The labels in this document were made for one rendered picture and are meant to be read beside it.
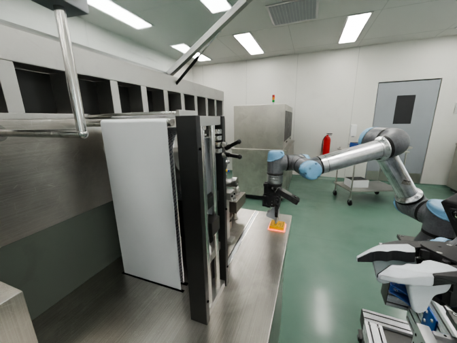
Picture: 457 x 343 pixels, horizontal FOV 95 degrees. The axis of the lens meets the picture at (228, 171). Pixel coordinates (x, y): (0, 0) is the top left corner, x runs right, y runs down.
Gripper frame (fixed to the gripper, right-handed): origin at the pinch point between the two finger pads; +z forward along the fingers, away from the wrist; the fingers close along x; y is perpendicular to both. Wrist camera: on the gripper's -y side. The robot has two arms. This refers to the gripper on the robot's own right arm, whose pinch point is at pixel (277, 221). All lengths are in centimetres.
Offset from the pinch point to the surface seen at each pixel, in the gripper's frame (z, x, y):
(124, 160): -38, 51, 40
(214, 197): -29, 49, 11
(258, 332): 3, 56, -3
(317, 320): 93, -38, -27
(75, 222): -19, 58, 56
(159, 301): 3, 57, 27
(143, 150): -42, 51, 32
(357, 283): 93, -87, -61
